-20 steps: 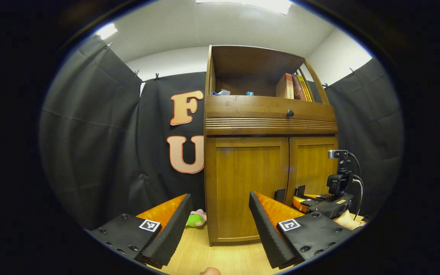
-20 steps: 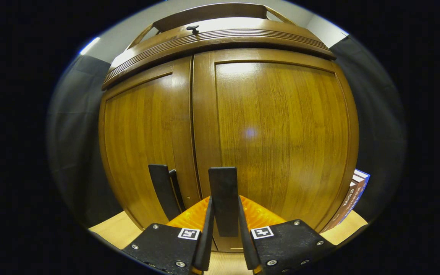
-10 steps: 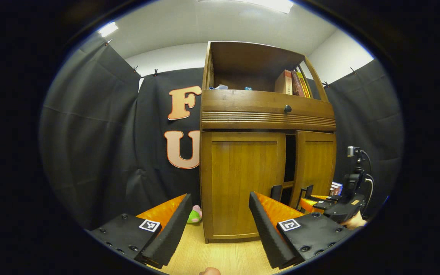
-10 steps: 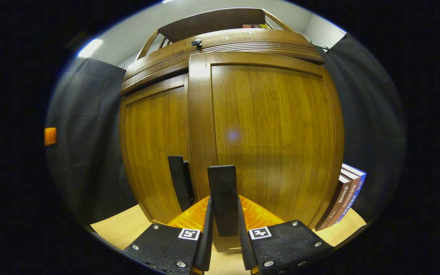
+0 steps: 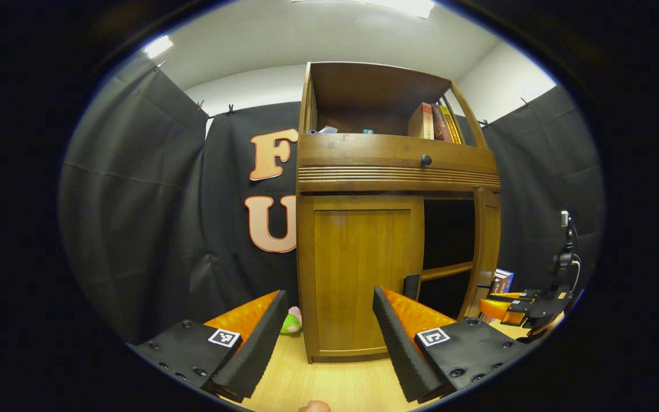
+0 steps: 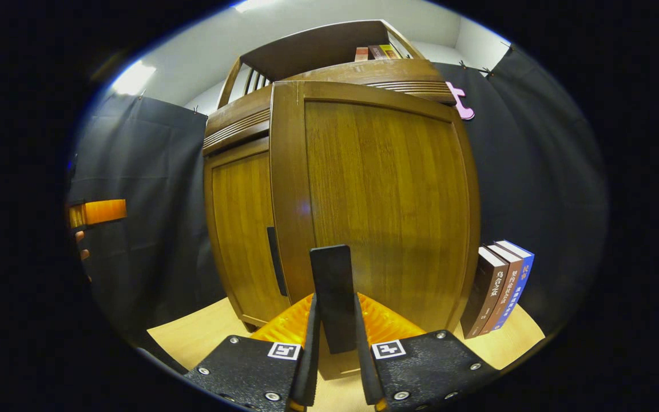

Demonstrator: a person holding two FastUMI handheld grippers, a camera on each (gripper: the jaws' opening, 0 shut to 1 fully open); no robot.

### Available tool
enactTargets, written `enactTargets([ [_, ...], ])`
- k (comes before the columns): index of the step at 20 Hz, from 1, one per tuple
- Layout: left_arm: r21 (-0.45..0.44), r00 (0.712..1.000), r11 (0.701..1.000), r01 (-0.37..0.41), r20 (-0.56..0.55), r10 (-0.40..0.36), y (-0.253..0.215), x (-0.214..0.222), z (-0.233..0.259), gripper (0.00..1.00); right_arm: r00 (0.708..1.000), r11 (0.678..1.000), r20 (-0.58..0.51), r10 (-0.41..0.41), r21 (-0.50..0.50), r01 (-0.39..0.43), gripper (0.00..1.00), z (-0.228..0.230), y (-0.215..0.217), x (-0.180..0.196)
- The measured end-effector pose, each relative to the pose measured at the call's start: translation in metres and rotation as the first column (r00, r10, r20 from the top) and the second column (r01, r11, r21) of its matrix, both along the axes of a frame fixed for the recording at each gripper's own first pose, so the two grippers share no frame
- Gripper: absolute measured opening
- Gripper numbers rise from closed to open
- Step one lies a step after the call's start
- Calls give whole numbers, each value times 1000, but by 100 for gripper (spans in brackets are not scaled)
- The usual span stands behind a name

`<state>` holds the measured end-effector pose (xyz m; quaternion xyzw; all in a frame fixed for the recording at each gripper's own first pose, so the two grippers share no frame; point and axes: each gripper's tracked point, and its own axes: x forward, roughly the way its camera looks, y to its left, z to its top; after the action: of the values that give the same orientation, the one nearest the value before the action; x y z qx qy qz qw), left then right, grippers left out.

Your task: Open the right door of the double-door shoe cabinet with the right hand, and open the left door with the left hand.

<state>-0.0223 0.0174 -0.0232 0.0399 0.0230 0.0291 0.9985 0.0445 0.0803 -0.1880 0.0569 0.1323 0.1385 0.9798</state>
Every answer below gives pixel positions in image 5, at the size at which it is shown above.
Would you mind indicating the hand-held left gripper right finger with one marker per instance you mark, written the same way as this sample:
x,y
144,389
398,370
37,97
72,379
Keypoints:
x,y
398,349

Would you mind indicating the wooden shoe cabinet door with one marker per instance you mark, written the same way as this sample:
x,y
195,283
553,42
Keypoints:
x,y
487,240
358,257

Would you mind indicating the small ceiling light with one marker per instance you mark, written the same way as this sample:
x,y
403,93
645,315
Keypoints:
x,y
158,46

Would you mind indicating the blue and white cloth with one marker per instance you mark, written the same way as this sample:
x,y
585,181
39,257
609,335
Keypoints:
x,y
325,130

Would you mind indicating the dark red book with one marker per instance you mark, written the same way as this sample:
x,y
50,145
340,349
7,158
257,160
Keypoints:
x,y
440,123

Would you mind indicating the yellow book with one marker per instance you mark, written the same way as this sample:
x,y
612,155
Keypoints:
x,y
451,126

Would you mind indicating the black round drawer knob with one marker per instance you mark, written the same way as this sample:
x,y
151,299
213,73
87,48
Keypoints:
x,y
425,160

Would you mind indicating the wooden inner shelf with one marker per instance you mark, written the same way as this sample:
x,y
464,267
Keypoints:
x,y
447,270

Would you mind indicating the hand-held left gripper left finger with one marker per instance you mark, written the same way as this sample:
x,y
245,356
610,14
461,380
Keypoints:
x,y
261,343

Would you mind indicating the blue book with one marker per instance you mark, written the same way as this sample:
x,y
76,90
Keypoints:
x,y
509,281

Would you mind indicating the green and pink plush toy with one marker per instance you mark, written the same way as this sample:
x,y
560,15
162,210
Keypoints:
x,y
291,324

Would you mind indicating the wooden double-door shoe cabinet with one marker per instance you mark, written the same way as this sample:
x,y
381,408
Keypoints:
x,y
375,80

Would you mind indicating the black backdrop cloth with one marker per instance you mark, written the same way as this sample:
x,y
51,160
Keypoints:
x,y
135,200

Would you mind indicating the wooden cabinet drawer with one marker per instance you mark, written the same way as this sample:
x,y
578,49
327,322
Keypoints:
x,y
364,151

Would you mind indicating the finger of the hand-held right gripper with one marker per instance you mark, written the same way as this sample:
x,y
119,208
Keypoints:
x,y
509,295
498,311

